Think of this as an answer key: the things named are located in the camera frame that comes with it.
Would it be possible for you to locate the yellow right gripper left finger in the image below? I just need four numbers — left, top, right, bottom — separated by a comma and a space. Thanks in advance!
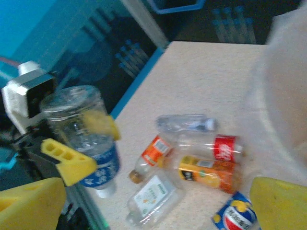
0, 177, 67, 230

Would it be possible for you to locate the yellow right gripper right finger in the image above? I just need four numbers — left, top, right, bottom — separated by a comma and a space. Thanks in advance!
249, 176, 307, 230

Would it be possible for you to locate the blue label bottle white cap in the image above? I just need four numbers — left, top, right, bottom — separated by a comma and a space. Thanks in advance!
40, 85, 120, 199

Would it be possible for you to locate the orange label bottle brown cap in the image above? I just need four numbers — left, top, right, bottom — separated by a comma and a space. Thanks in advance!
129, 135, 174, 184

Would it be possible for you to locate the orange juice bottle black label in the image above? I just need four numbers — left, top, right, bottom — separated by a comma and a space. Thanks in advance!
177, 155, 240, 194

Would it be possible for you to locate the clear crushed bottle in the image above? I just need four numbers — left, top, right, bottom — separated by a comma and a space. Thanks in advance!
155, 114, 218, 134

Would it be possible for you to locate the red label cola bottle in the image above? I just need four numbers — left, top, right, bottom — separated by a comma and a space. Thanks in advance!
172, 134, 244, 163

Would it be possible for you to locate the clear bottle white label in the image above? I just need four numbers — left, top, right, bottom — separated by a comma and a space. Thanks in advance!
125, 173, 184, 228

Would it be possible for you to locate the beige plastic bin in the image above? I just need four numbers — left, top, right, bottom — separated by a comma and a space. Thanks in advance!
243, 7, 307, 168

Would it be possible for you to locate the blue pepsi bottle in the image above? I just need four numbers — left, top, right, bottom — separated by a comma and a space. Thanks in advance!
211, 191, 259, 230

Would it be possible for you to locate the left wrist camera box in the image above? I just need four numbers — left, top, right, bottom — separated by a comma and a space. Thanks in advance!
1, 61, 58, 135

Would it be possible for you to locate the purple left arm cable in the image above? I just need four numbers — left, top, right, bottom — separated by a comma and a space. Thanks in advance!
0, 55, 21, 68

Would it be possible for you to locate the aluminium left frame post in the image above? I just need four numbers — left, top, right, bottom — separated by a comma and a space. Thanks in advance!
119, 0, 168, 48

